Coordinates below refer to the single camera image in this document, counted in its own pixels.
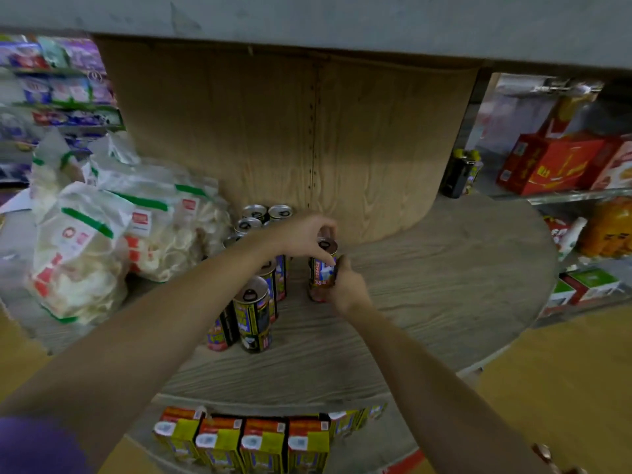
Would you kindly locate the purple shirt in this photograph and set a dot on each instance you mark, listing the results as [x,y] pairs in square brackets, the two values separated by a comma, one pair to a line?
[34,449]

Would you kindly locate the black can by column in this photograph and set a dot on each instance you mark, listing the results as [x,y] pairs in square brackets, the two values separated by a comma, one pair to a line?
[456,177]

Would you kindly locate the white red-print carton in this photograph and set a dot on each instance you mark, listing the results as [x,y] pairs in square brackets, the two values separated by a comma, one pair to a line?
[612,167]

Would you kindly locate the yellow red tall pack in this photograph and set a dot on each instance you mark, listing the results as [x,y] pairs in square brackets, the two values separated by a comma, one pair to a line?
[563,118]

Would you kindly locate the pack of orange bottles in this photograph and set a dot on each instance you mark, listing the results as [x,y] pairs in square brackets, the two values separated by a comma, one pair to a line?
[610,229]

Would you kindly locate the row of yellow orange cartons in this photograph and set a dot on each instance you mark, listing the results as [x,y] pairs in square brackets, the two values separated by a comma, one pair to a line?
[261,444]

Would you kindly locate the white slim bottle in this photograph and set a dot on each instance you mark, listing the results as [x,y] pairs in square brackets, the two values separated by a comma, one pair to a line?
[573,236]

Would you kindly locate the white paper sheet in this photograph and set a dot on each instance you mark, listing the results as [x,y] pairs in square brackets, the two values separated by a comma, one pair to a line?
[17,202]

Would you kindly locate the cluster of cans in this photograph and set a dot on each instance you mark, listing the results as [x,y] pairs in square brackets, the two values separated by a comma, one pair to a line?
[543,454]

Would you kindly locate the yellow green bottle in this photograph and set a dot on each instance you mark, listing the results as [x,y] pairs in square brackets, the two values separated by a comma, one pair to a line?
[475,175]

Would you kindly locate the person's left forearm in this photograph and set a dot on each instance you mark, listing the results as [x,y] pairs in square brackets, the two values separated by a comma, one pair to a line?
[148,350]

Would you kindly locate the red porridge print carton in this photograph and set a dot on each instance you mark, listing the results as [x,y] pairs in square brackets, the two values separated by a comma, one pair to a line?
[407,464]

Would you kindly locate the person's left hand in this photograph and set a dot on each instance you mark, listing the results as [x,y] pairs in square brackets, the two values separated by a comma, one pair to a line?
[306,236]

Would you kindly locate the person's right forearm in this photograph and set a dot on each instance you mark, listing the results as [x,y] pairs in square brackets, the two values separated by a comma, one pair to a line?
[444,399]

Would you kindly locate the red yellow-print carton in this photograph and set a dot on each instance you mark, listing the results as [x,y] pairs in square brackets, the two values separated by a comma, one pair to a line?
[548,167]

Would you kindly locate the small green-top box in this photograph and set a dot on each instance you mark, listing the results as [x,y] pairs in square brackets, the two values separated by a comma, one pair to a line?
[592,286]
[560,296]

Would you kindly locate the group of tall blue-yellow cans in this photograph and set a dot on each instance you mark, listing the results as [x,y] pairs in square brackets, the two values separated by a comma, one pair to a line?
[253,315]

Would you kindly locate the bag of white snacks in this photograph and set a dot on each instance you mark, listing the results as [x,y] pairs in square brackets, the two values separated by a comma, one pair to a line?
[113,157]
[158,246]
[47,182]
[79,271]
[212,217]

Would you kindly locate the red cartoon face carton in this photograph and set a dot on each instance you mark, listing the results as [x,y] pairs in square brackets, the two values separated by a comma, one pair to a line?
[555,229]

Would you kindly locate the round wooden shelf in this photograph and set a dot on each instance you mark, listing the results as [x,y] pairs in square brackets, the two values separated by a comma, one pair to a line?
[345,143]

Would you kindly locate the person's right hand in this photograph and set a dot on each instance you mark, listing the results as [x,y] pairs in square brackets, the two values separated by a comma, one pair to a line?
[350,293]

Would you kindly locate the rows of colourful packets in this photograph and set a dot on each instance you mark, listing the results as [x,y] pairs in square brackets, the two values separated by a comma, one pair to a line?
[74,54]

